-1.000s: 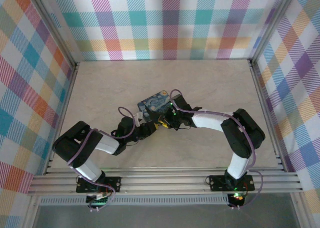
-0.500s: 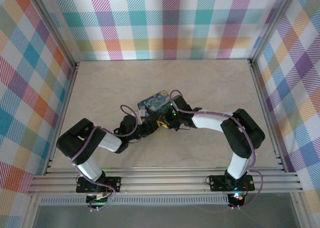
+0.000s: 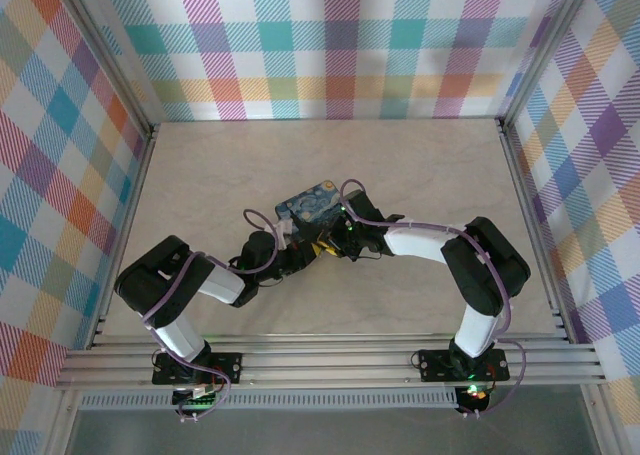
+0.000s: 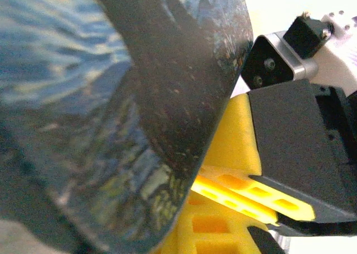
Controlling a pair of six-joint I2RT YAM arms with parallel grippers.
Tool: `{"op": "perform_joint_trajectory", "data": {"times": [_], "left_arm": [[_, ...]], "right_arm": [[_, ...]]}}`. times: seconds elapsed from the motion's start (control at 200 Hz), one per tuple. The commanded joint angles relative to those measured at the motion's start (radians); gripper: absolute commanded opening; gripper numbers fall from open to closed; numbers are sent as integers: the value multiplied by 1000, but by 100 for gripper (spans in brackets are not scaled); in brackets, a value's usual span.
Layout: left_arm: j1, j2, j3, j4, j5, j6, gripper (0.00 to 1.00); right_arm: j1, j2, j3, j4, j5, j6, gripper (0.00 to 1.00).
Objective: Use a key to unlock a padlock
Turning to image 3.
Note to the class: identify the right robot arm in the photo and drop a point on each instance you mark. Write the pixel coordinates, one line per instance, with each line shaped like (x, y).
(480, 270)

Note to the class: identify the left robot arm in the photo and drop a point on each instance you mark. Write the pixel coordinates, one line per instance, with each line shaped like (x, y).
(165, 285)

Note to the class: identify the green circuit board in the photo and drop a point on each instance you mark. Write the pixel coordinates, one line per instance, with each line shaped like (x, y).
(197, 400)

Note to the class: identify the black controller board with LEDs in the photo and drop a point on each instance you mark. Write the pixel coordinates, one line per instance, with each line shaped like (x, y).
(472, 395)

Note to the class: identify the aluminium base rail beam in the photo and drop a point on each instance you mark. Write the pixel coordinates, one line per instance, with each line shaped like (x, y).
(325, 360)

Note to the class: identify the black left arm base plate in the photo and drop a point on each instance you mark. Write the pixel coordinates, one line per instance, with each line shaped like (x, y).
(227, 367)

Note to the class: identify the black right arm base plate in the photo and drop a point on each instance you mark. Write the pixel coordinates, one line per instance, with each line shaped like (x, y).
(432, 362)

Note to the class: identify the aluminium side rail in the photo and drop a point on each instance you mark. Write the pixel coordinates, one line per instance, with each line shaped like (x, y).
(130, 225)
(535, 225)

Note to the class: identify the aluminium frame post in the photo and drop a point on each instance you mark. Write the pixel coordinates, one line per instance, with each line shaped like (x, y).
(107, 55)
(540, 50)

